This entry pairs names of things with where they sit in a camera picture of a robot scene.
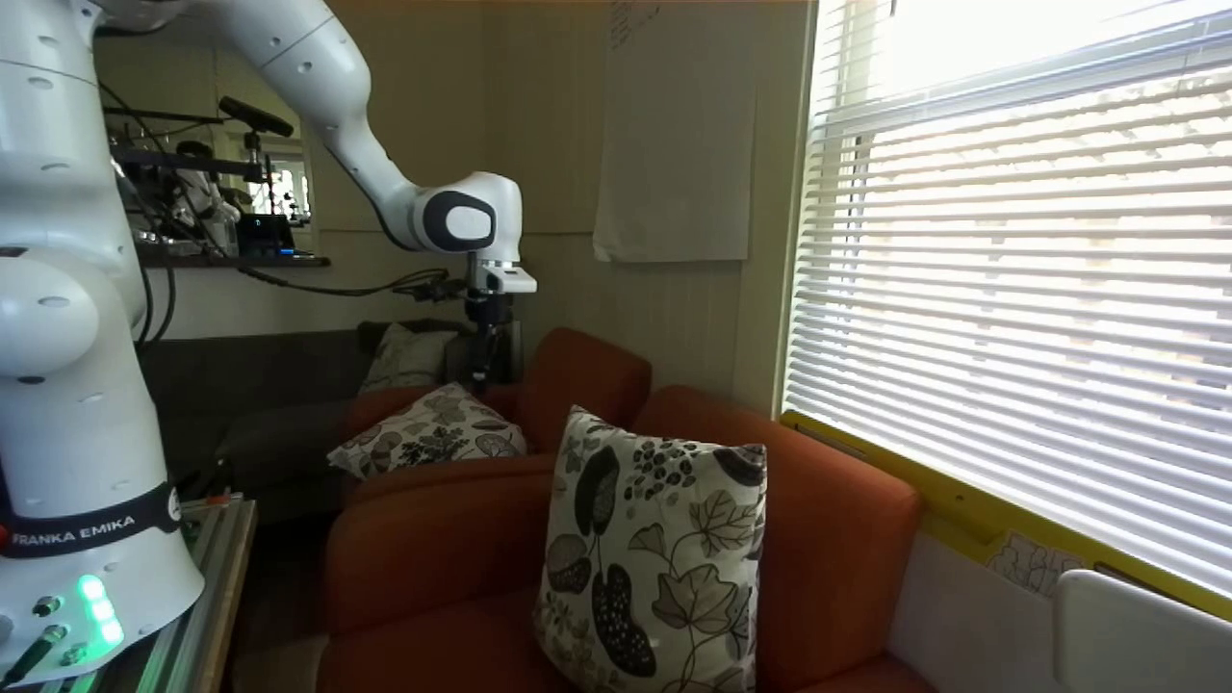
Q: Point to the light grey pillow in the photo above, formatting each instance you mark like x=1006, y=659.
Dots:
x=410, y=356

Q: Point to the window with white blinds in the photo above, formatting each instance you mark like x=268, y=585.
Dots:
x=1026, y=282

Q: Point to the white paper wall sheet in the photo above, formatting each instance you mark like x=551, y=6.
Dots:
x=674, y=141

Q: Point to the cluttered equipment shelf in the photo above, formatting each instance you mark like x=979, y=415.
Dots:
x=215, y=205

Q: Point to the metal robot stand table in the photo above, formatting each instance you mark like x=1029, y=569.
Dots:
x=215, y=590

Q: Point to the floral black white pillow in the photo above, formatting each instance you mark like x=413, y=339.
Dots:
x=428, y=436
x=648, y=565

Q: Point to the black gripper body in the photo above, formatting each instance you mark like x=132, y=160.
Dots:
x=485, y=315

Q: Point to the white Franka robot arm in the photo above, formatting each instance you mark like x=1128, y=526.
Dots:
x=63, y=424

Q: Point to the yellow window sill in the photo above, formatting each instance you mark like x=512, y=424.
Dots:
x=976, y=513

